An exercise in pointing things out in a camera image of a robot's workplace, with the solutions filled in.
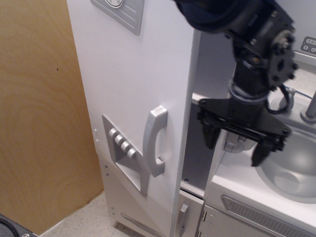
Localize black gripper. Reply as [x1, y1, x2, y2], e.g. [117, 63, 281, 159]
[197, 98, 291, 167]

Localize grey fridge door handle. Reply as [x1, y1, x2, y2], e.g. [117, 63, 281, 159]
[143, 105, 168, 178]

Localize white toy fridge door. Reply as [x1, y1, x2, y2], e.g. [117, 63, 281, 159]
[65, 0, 202, 237]

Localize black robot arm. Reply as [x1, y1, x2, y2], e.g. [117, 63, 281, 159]
[176, 0, 298, 166]

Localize grey toy telephone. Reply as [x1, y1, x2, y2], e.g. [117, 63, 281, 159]
[224, 132, 256, 154]

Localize white toy kitchen cabinet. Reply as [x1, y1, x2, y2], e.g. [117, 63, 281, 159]
[179, 0, 316, 237]

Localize grey toy faucet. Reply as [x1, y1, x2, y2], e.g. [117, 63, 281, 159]
[268, 88, 316, 133]

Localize grey toy sink basin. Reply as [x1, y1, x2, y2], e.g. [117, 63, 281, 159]
[256, 122, 316, 204]

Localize white lower freezer door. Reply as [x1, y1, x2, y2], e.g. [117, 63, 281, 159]
[98, 157, 205, 237]

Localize grey ice dispenser panel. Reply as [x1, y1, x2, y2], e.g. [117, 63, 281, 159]
[102, 115, 150, 197]

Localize toy microwave with keypad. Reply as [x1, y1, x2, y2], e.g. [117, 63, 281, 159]
[291, 0, 316, 66]

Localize plywood board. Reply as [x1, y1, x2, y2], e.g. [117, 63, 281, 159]
[0, 0, 103, 234]

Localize black equipment base corner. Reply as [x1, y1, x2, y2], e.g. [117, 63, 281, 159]
[0, 214, 38, 237]

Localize blue cable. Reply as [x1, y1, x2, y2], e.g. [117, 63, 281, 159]
[281, 85, 314, 100]

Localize grey lower door handle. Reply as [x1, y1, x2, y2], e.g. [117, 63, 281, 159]
[174, 203, 189, 237]

